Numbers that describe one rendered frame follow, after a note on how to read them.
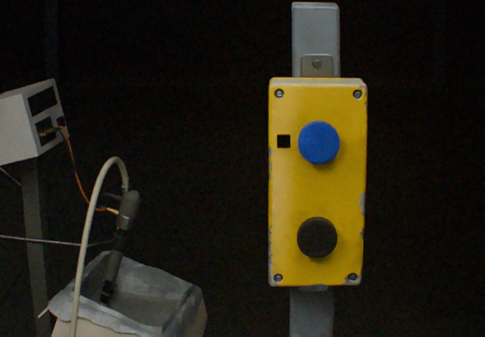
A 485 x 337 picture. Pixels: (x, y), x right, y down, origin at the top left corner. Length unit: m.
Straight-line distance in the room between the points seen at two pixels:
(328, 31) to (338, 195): 0.20
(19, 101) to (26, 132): 0.09
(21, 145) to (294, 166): 1.71
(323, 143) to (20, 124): 1.73
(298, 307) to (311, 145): 0.25
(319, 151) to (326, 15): 0.17
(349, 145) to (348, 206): 0.08
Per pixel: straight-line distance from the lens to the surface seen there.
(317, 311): 1.34
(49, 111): 2.96
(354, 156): 1.22
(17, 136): 2.84
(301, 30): 1.25
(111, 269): 2.70
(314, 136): 1.19
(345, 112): 1.21
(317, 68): 1.25
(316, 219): 1.22
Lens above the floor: 1.75
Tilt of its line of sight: 14 degrees down
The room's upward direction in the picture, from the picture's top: straight up
